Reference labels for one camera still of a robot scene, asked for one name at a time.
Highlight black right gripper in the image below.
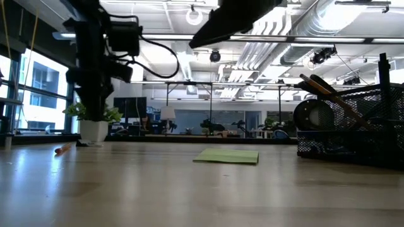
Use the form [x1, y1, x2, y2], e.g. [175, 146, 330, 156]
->
[188, 0, 284, 49]

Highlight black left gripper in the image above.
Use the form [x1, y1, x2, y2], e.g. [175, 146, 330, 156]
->
[65, 57, 134, 123]

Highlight orange pencil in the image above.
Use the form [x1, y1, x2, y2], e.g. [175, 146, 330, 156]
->
[54, 142, 73, 155]
[299, 73, 375, 131]

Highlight green sticky note pad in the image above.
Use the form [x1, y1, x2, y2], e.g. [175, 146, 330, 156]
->
[193, 148, 259, 165]

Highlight black marker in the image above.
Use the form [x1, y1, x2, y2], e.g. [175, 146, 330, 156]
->
[378, 52, 391, 93]

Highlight green potted plant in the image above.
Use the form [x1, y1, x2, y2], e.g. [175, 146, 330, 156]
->
[62, 102, 124, 143]

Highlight black computer monitor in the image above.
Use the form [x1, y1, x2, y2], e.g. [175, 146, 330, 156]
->
[113, 96, 148, 119]

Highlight white shade table lamp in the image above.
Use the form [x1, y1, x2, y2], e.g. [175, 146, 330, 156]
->
[160, 105, 177, 134]

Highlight white ring light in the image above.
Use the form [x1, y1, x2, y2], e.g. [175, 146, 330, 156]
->
[185, 3, 204, 26]

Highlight background station frame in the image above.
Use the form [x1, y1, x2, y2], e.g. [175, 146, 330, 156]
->
[129, 80, 300, 127]

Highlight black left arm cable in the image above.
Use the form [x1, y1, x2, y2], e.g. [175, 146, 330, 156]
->
[107, 14, 181, 80]

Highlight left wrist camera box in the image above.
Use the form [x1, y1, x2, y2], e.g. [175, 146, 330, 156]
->
[107, 20, 142, 57]

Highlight silver ventilation duct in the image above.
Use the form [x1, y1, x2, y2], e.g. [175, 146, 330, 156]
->
[279, 0, 360, 66]

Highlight black table frame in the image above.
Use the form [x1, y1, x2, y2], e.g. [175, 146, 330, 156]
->
[12, 134, 299, 146]

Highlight overhead rail with light strips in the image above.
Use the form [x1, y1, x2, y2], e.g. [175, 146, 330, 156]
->
[52, 30, 404, 45]

